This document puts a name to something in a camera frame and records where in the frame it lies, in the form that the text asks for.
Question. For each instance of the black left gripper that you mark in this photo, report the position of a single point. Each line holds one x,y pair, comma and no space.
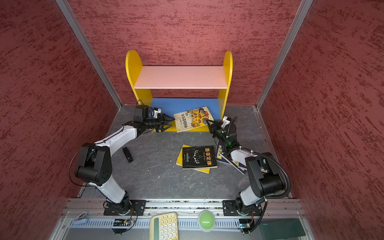
161,122

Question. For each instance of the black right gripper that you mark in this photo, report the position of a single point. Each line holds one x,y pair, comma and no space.
212,127

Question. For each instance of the illustrated history book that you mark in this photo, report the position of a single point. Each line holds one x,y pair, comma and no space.
192,119

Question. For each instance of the black book orange title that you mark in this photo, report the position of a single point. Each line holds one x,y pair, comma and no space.
200,157

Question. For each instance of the yellow cartoon book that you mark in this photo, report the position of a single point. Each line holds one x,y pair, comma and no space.
179,162

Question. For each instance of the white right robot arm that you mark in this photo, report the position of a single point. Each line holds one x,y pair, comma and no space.
268,179

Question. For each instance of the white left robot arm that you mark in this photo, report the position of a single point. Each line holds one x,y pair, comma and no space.
95,160

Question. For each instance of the yellow wooden bookshelf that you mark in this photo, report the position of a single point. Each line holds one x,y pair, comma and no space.
144,79

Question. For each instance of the dark blue book middle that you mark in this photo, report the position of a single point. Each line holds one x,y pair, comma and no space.
219,156

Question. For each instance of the dark blue book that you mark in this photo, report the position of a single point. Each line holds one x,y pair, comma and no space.
219,156
239,166

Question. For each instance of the small black remote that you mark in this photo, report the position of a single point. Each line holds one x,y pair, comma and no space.
128,154

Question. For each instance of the dark blue book top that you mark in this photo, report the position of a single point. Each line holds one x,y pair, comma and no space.
239,166

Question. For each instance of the green round button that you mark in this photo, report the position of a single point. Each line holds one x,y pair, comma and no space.
206,221

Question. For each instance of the yellow calculator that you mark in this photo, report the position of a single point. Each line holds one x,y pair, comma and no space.
164,227

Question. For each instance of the right circuit board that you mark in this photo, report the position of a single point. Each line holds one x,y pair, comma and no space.
245,223

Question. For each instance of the circuit board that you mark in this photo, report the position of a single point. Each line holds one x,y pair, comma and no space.
245,223
122,223

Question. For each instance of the left circuit board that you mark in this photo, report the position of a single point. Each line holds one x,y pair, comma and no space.
122,223

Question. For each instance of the metal clip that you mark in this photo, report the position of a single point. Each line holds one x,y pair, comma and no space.
81,219

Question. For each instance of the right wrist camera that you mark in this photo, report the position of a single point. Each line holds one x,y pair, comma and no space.
225,121

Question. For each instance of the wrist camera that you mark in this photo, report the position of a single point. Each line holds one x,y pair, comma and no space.
146,112
225,121

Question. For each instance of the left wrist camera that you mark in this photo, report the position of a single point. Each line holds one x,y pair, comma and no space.
146,112

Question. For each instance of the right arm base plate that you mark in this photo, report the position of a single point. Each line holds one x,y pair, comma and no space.
229,208

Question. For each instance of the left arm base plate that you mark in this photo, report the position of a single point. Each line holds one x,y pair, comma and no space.
137,207

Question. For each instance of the aluminium corner post left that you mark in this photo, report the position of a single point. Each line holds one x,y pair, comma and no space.
79,33

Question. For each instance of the aluminium corner post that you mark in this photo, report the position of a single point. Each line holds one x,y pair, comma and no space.
79,33
290,37

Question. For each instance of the aluminium corner post right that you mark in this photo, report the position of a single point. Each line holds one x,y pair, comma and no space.
290,37

